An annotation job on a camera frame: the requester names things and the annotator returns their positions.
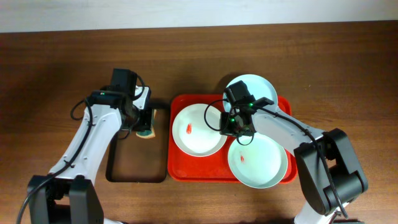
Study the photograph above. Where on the pale blue plate top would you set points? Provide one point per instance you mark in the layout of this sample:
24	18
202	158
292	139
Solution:
258	87

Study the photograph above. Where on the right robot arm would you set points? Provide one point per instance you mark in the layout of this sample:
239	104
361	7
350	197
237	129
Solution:
329	171

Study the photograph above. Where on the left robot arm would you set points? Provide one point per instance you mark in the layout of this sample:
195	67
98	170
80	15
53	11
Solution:
67	193

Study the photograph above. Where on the white plate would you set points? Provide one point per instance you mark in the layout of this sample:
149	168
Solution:
193	136

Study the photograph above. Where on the pale blue plate bottom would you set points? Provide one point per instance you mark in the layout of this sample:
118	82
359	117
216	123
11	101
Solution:
258	162

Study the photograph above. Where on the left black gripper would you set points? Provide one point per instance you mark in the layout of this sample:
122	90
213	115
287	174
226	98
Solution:
146	120

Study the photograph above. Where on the green and yellow sponge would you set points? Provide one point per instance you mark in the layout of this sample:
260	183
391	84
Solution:
148	133

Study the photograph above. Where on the red plastic tray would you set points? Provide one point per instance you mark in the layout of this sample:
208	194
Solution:
186	168

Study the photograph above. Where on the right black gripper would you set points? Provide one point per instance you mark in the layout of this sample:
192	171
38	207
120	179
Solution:
225	125

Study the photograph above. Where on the black rectangular tray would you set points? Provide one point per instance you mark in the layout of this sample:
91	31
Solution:
135	159

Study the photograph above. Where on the pale blue plate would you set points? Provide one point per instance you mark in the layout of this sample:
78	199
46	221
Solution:
258	87
258	162

